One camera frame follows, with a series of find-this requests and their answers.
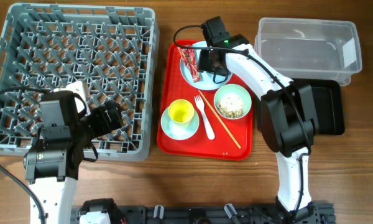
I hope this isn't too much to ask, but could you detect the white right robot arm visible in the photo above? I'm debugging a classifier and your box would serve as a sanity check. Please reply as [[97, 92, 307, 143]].
[[198, 41, 319, 223]]

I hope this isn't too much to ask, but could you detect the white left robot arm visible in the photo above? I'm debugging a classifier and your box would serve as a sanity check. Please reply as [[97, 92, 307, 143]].
[[24, 90, 122, 223]]

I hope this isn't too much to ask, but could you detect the black plastic tray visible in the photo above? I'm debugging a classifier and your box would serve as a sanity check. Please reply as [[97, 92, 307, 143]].
[[256, 78, 346, 136]]

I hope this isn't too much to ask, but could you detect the yellow plastic cup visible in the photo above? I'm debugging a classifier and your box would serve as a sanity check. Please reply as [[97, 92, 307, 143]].
[[168, 99, 195, 127]]

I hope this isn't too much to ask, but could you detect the red plastic tray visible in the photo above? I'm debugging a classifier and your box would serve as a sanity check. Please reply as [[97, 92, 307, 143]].
[[157, 44, 254, 161]]

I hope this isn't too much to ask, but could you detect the wooden chopstick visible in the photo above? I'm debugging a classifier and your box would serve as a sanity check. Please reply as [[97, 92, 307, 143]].
[[198, 90, 241, 149]]

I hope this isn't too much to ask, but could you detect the clear plastic bin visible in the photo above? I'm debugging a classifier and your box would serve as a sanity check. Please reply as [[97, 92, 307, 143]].
[[254, 17, 362, 86]]

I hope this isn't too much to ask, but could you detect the green bowl with food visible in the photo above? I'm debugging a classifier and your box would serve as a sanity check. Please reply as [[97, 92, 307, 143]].
[[213, 84, 252, 120]]

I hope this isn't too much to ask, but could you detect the small light blue bowl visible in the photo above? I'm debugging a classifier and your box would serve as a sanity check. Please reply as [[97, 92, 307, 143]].
[[160, 108, 200, 141]]

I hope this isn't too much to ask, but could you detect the grey plastic dishwasher rack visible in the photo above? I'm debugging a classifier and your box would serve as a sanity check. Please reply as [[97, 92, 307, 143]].
[[0, 3, 159, 161]]

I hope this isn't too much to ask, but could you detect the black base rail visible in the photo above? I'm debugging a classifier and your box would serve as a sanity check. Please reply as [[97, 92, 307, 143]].
[[70, 198, 336, 224]]

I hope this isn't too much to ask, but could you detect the white plastic fork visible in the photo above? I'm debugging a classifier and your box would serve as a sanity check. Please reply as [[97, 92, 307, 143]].
[[194, 95, 215, 140]]

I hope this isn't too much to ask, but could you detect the red snack wrapper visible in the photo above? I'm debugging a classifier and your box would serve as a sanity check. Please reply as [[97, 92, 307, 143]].
[[177, 47, 201, 83]]

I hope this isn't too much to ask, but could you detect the large light blue plate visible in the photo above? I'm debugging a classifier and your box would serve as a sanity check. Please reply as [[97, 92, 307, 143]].
[[180, 49, 232, 90]]

